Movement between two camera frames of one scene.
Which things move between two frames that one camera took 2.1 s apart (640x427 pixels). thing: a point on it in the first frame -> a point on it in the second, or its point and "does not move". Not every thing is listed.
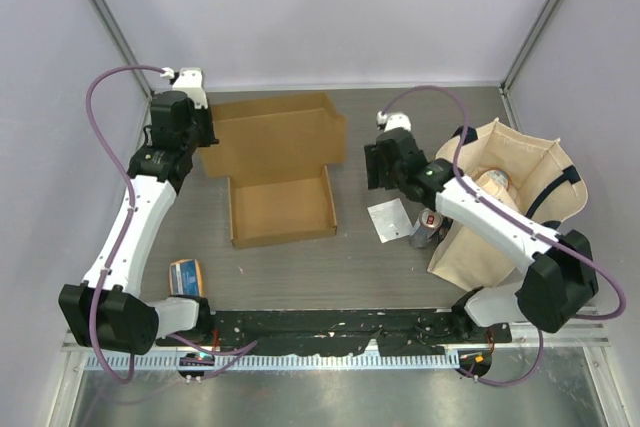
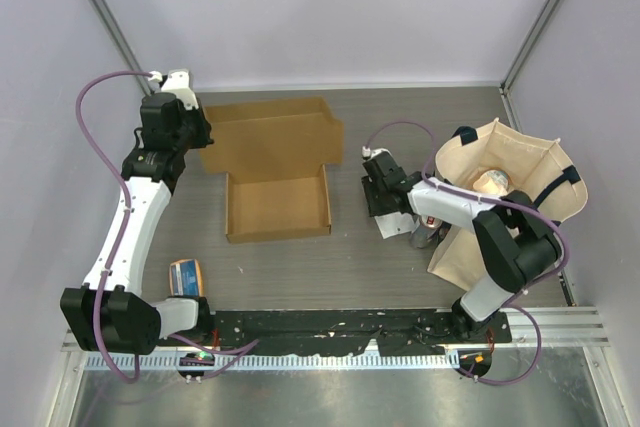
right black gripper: [376, 160] -> [374, 208]
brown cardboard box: [274, 154] does not move
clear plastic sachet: [390, 220] does not move
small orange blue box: [185, 278] does not move
